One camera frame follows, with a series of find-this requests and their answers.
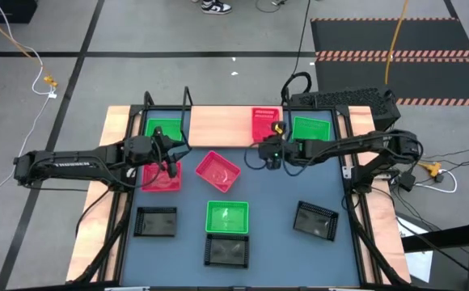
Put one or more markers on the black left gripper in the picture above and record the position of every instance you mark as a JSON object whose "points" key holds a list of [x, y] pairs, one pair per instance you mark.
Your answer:
{"points": [[141, 150]]}

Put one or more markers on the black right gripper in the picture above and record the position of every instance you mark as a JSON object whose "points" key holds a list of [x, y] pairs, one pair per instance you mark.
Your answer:
{"points": [[277, 149]]}

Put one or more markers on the red plastic slotted basket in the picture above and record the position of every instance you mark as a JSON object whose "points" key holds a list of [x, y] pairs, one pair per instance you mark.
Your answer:
{"points": [[260, 121], [157, 182], [218, 171]]}

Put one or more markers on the green plastic slotted basket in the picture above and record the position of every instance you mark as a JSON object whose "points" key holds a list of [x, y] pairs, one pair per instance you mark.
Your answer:
{"points": [[226, 217], [171, 127], [311, 128]]}

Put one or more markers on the black plastic slotted basket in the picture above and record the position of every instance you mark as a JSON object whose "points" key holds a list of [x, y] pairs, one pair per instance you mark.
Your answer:
{"points": [[155, 222], [315, 221], [226, 251]]}

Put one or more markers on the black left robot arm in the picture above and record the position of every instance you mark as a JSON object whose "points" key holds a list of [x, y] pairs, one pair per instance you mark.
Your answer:
{"points": [[68, 165]]}

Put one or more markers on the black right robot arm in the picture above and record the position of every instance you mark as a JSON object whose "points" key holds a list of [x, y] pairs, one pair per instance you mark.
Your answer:
{"points": [[339, 145]]}

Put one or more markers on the black hazard-striped floor mat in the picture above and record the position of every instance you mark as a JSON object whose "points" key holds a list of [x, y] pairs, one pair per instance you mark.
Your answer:
{"points": [[360, 78], [360, 36]]}

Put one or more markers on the person's shoe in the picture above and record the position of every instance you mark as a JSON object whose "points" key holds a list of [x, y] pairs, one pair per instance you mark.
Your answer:
{"points": [[216, 7]]}

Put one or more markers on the black power adapter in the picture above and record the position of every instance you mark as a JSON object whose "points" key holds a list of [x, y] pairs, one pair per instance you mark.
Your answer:
{"points": [[406, 182]]}

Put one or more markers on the white sheet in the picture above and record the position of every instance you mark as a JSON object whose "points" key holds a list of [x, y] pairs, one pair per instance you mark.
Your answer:
{"points": [[418, 258]]}

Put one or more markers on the black floor case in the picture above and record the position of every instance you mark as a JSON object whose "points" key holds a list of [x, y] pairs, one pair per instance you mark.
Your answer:
{"points": [[4, 10]]}

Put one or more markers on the black table frame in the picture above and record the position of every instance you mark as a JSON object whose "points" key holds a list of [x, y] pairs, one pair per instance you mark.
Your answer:
{"points": [[166, 108]]}

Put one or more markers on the wooden shelf with black frame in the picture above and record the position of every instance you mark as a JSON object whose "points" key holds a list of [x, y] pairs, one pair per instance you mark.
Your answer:
{"points": [[222, 127]]}

